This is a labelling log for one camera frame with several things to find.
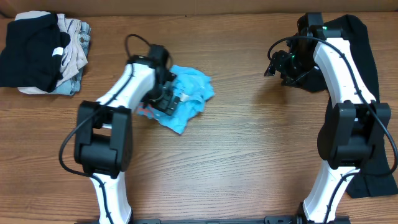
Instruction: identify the light blue t-shirt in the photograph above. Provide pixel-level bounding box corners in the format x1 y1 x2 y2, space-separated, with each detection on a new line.
136 65 215 134

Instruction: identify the folded black garment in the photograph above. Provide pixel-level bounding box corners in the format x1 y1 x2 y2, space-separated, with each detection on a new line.
1 13 70 92

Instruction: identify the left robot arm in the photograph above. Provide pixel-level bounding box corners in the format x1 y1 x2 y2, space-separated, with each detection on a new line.
74 44 180 223

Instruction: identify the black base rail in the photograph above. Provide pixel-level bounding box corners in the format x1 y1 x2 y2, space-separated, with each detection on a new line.
74 215 351 224

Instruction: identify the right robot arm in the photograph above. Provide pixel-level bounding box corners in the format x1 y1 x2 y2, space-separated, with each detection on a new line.
264 12 392 223

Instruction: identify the black shirt on right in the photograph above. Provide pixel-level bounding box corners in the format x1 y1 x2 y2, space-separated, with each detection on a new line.
298 14 396 199

